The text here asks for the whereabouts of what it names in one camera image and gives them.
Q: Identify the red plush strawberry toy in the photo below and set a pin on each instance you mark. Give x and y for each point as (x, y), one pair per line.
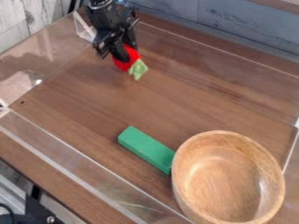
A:
(134, 67)

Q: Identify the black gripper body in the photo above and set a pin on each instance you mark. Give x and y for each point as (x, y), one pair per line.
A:
(110, 19)

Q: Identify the clear acrylic corner bracket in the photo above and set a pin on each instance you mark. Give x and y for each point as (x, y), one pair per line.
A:
(84, 29)

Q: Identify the green rectangular block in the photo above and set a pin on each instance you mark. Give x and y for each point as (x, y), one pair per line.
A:
(153, 152)

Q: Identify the clear acrylic back wall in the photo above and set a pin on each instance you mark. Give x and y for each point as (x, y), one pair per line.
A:
(256, 86)

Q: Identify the clear acrylic front wall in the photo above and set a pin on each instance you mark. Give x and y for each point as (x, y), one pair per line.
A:
(80, 183)

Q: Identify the wooden bowl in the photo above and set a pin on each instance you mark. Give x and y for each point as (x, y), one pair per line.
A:
(226, 180)

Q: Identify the clear acrylic wall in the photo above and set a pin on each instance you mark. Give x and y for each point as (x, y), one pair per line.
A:
(256, 86)
(80, 183)

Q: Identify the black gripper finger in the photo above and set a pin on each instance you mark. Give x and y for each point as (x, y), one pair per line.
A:
(129, 38)
(118, 51)

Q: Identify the black clamp with cable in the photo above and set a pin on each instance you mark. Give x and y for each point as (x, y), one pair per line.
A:
(21, 208)

